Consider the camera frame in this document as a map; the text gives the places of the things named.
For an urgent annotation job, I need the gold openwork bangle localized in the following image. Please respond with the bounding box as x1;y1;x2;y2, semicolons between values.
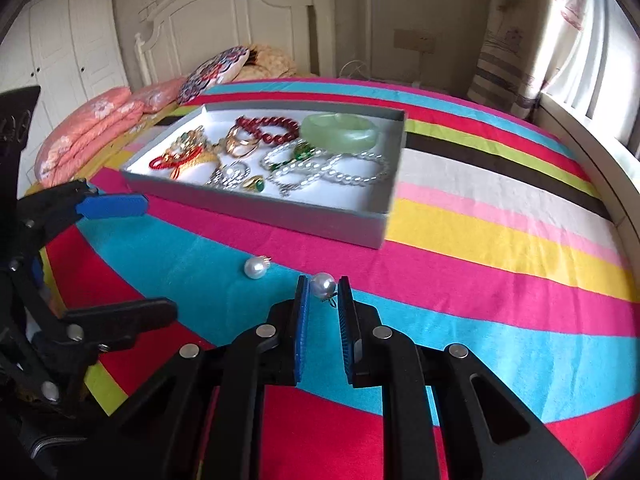
170;152;222;181

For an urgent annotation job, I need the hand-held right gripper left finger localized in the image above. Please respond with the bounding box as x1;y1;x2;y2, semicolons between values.
87;275;311;480

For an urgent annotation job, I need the white wardrobe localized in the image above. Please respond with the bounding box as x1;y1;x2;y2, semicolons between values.
0;0;131;161

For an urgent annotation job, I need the round patterned cushion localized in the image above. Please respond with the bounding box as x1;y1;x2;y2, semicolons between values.
178;46;251;105

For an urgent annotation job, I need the colourful striped cloth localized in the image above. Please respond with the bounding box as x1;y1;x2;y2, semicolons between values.
37;77;631;480

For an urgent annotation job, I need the white pearl bracelet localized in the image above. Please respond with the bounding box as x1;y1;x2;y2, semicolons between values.
325;151;392;187
270;160;333;197

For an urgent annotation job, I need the pearl bracelet with green charm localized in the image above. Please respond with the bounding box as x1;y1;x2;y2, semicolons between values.
260;140;333;173

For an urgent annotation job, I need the multicolour bead bracelet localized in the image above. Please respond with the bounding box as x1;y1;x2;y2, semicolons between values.
170;127;213;156

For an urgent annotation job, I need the white bed headboard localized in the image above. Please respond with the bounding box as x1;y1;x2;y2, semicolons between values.
135;0;337;91

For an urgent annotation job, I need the pearl earring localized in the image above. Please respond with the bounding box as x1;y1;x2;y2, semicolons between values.
243;255;273;281
310;272;338;306

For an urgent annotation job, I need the green jade bangle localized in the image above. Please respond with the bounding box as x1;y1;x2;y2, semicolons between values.
300;112;377;151

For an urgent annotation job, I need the printed curtain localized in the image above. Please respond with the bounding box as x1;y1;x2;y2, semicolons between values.
470;0;621;121

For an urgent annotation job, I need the dark red bead bracelet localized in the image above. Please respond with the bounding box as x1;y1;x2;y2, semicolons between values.
235;115;301;147

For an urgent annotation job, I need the silver crystal bracelet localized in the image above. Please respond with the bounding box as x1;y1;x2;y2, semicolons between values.
206;160;251;191

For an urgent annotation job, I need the gold twisted bangle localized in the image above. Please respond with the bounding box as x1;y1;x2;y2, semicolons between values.
223;127;261;158

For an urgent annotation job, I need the yellow pillow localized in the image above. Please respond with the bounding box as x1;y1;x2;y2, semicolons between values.
235;42;301;81

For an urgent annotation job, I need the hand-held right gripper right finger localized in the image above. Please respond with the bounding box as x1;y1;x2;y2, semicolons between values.
337;276;586;480

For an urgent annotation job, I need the pink folded quilt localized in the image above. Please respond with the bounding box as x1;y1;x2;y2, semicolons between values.
35;77;188;186

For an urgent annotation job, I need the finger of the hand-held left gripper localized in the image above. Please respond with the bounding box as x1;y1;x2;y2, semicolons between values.
15;178;149;251
27;297;179;411

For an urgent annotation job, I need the grey jewelry box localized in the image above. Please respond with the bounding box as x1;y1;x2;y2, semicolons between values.
121;100;408;251

